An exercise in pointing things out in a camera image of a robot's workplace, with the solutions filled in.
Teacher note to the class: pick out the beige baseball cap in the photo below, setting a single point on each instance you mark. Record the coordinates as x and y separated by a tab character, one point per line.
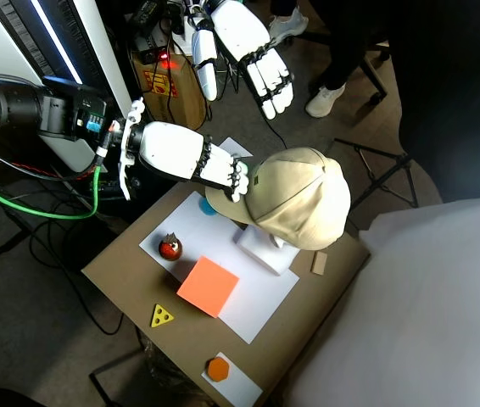
291	199

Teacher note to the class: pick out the black power adapter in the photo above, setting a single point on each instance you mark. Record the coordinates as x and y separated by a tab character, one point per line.
151	53

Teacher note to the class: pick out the orange octagon block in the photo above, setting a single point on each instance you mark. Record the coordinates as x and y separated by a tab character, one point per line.
219	369

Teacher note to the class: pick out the orange square block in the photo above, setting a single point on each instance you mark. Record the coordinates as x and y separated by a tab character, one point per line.
208	286

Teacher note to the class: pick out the black curtain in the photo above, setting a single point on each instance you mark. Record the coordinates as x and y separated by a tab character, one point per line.
456	85

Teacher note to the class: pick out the blue round disc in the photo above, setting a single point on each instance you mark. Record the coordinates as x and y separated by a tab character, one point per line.
205	208

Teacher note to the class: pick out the large white paper sheet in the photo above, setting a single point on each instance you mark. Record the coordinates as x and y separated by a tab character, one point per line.
261	305

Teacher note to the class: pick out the black tripod stand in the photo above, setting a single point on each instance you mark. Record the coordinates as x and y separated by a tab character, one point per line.
367	148

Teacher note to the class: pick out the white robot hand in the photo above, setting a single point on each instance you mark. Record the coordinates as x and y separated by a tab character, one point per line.
168	146
236	25

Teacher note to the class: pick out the person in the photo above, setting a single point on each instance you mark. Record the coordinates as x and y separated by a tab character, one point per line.
325	99

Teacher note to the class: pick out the yellow triangle cheese toy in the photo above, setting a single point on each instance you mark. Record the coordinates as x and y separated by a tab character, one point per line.
161	318

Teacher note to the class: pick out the brown cardboard box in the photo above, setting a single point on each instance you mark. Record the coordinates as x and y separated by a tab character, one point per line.
168	97

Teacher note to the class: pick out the white cloth sheet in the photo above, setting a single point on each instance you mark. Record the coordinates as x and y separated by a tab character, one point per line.
414	318

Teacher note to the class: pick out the small wooden block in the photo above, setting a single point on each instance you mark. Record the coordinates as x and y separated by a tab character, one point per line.
319	263

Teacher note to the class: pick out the white stand block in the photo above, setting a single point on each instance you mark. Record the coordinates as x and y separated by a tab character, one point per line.
265	250

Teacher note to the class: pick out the red toy fruit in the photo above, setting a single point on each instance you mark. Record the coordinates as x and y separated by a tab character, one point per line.
170	250

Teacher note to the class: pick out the small white paper sheet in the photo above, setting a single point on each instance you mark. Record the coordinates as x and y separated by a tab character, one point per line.
233	148
240	390

